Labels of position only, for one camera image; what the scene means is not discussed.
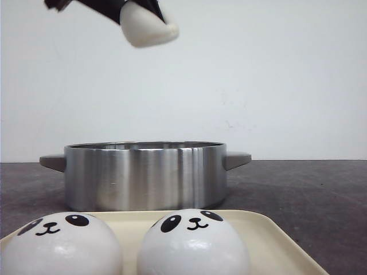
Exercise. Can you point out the cream plastic tray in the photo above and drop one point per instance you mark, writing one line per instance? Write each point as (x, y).
(271, 250)

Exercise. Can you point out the panda bun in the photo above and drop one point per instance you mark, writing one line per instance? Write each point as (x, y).
(142, 28)
(63, 243)
(193, 241)

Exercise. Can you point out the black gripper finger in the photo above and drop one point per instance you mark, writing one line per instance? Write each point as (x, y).
(108, 8)
(155, 8)

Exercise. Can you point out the stainless steel pot grey handles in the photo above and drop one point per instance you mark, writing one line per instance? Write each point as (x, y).
(134, 176)

